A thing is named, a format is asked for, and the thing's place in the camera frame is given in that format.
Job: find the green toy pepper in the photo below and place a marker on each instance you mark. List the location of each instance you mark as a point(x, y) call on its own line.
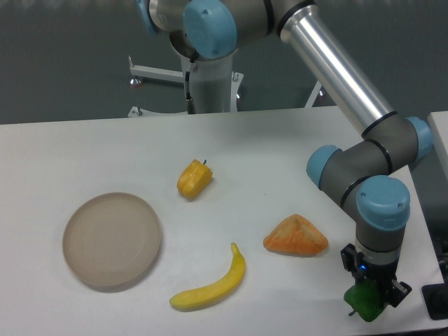
point(365, 299)

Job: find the black device at right edge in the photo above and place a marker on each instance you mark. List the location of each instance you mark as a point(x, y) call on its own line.
point(435, 298)

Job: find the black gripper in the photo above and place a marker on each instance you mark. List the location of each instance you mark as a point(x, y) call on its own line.
point(381, 267)

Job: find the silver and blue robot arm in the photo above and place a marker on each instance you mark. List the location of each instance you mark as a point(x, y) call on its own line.
point(207, 33)

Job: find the orange toy bread wedge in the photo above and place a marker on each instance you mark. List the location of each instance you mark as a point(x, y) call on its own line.
point(295, 235)

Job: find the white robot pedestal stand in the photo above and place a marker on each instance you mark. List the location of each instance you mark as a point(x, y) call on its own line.
point(224, 85)

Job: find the yellow toy pepper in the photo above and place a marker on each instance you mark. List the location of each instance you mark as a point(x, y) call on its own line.
point(194, 178)

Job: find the yellow toy banana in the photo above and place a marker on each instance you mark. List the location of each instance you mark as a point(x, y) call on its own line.
point(213, 293)

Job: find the beige round plate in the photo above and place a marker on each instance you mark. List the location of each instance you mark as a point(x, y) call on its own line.
point(111, 242)

